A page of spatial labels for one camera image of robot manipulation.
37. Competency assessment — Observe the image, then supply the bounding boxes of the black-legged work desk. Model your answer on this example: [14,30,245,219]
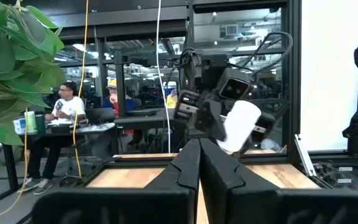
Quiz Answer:
[1,121,119,192]

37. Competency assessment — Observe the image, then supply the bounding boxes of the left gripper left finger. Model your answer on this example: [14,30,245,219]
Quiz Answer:
[32,138,201,224]

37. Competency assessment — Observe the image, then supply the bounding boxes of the dark green tumbler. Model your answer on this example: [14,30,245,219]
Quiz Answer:
[35,113,47,135]

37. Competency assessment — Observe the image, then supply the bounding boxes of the silver aluminium bracket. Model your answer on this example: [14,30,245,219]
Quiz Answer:
[293,133,319,179]

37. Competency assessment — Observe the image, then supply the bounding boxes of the looped yellow cable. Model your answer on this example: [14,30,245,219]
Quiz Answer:
[0,107,30,221]

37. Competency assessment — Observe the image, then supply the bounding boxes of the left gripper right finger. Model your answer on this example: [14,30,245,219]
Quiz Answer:
[200,138,358,224]

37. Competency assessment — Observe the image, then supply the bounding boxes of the person's shoe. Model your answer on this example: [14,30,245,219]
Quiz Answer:
[32,178,55,196]
[17,176,42,193]

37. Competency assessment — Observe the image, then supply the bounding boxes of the dark desk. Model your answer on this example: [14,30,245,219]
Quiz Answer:
[114,107,181,156]

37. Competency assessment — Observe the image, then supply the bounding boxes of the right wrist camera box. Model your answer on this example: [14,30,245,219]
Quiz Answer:
[218,67,252,102]

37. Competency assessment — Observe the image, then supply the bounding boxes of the white cable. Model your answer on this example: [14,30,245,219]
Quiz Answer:
[155,0,172,154]

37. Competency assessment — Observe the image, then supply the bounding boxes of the black aluminium table frame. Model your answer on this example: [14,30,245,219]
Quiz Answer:
[59,0,358,190]

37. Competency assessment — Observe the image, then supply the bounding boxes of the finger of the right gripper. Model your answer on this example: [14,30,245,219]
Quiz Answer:
[239,111,277,156]
[173,89,227,141]

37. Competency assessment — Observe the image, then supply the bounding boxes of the long yellow cable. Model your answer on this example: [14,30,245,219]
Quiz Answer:
[71,0,90,178]

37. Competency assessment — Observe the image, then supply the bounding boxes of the pale green canister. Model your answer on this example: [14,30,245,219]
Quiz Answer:
[24,111,37,134]

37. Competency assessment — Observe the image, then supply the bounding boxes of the tall green potted plant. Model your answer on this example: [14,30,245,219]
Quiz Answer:
[0,0,67,152]

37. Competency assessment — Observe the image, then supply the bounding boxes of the white pill bottle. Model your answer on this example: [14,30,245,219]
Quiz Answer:
[216,99,262,154]

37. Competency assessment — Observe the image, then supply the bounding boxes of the black camera cable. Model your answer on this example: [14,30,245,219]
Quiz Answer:
[228,30,294,82]

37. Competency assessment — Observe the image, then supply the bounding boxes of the person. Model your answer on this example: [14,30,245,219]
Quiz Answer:
[102,78,136,138]
[19,81,87,196]

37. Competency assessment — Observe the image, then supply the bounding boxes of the blue and white box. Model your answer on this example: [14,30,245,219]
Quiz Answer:
[12,117,27,135]

